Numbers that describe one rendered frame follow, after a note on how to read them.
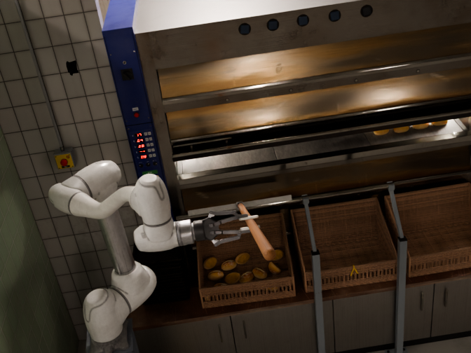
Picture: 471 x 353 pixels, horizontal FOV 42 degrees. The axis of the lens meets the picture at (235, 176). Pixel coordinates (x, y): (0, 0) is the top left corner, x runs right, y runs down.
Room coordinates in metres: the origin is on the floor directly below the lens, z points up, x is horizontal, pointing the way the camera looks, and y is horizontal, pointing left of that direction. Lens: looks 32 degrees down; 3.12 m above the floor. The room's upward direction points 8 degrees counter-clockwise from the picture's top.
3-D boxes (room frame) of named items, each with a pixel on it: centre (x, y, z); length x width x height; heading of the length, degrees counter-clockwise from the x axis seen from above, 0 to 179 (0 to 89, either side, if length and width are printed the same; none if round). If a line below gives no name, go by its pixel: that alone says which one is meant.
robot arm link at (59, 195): (2.16, 0.70, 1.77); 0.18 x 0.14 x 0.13; 47
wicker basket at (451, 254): (2.90, -1.19, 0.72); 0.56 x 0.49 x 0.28; 92
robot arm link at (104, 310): (2.10, 0.69, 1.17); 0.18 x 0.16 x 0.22; 137
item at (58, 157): (3.07, 0.94, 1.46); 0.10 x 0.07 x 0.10; 91
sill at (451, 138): (3.17, -0.56, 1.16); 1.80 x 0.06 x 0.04; 91
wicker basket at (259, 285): (2.87, 0.02, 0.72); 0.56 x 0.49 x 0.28; 89
